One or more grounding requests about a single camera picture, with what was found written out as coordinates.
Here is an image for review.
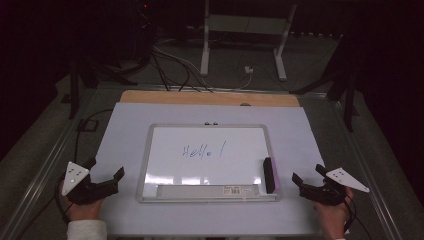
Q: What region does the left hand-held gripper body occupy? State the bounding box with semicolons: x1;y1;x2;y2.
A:
61;161;120;205

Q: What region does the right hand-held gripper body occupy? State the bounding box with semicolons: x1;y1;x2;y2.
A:
299;167;371;206

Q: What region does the black and purple eraser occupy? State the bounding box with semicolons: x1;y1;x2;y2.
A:
262;156;281;195

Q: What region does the person's right hand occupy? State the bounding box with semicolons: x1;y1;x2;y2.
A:
313;187;354;239

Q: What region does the person's left hand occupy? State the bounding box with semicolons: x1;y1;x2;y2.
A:
58;181;104;222

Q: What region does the large white sheet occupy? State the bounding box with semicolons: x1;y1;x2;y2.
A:
89;102;349;238

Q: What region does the black stand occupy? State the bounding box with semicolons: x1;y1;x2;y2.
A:
61;54;138;120
289;34;360;133

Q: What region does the silver-framed whiteboard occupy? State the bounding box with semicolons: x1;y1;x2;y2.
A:
135;123;281;204

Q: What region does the white metal stand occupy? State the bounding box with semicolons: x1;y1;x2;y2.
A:
199;0;298;82

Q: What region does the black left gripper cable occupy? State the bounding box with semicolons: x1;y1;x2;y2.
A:
14;108;114;240

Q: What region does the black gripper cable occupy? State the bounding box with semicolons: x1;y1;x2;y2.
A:
342;193;373;240
14;108;114;240

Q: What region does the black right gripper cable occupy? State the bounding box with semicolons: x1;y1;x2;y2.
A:
342;193;373;240

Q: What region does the metal rail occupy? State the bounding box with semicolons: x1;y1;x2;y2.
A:
0;87;98;240
328;99;405;240

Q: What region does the bundle of black cables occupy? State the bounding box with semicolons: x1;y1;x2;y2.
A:
150;44;214;94

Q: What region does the white plug with cable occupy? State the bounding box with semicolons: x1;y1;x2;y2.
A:
213;65;255;91

